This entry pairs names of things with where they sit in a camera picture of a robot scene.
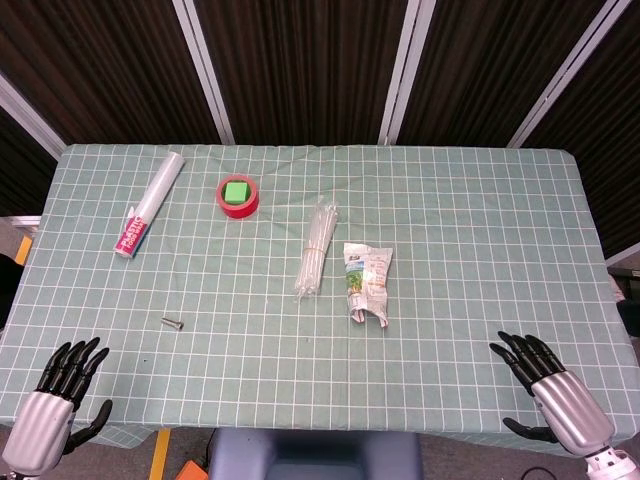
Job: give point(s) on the plastic food wrap roll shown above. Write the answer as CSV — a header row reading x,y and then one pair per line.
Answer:
x,y
155,195

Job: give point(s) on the white partition foot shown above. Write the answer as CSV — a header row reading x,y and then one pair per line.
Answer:
x,y
624,256
22,221

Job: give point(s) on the white partition frame post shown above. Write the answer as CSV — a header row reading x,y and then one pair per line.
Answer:
x,y
407,75
205,75
565,80
30,117

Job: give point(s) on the black equipment box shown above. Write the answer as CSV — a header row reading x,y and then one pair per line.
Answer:
x,y
625,285

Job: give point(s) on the yellow rubber band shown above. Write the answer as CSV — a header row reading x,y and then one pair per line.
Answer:
x,y
316,248

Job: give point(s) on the red tape roll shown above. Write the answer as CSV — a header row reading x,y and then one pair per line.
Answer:
x,y
241,212

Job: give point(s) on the metal screw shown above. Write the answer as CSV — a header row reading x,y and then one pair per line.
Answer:
x,y
172,323

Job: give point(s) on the clear wrapped straw bundle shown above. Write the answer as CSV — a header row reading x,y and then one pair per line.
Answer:
x,y
315,260

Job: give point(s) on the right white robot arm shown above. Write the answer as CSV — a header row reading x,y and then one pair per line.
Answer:
x,y
607,465

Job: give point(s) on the orange box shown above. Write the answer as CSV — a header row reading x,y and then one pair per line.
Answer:
x,y
192,472

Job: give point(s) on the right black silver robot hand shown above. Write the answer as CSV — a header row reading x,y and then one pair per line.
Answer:
x,y
570,405

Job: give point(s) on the dark brown partition panel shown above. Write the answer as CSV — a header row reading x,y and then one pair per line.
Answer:
x,y
490,65
20,175
100,65
300,65
605,150

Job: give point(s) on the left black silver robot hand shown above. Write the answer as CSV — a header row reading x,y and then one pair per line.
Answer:
x,y
40,425

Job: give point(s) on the green white checked tablecloth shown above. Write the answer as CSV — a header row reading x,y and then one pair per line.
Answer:
x,y
300,360

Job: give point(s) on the green cube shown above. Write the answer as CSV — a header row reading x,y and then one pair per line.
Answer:
x,y
236,193

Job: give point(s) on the yellow floor tape strip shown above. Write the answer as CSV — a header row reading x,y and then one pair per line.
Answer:
x,y
160,455
23,249

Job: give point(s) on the crumpled white snack packet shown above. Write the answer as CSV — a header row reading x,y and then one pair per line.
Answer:
x,y
367,280

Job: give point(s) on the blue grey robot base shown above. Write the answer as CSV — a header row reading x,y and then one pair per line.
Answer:
x,y
315,455

